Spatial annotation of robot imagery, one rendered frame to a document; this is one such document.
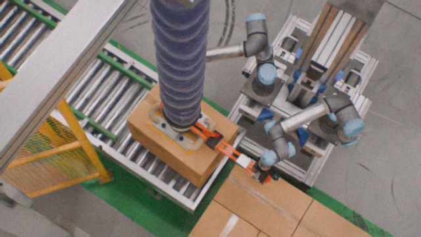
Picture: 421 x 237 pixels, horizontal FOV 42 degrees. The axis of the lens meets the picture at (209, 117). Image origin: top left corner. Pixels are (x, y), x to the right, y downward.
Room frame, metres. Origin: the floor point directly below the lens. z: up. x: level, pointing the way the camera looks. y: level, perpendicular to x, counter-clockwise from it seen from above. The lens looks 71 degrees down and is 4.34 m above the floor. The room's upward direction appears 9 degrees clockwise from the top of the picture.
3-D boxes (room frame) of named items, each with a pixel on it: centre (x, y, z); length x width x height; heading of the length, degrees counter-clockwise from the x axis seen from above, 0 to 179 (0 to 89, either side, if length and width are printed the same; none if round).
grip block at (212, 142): (0.93, -0.05, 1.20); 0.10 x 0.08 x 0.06; 151
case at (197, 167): (1.05, 0.16, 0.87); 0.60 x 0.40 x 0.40; 61
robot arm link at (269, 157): (0.78, -0.35, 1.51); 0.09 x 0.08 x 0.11; 122
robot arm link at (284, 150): (0.85, -0.42, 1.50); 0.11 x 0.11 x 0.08; 32
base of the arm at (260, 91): (1.40, -0.31, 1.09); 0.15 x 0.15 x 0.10
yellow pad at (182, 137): (0.97, 0.22, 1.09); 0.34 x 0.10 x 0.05; 61
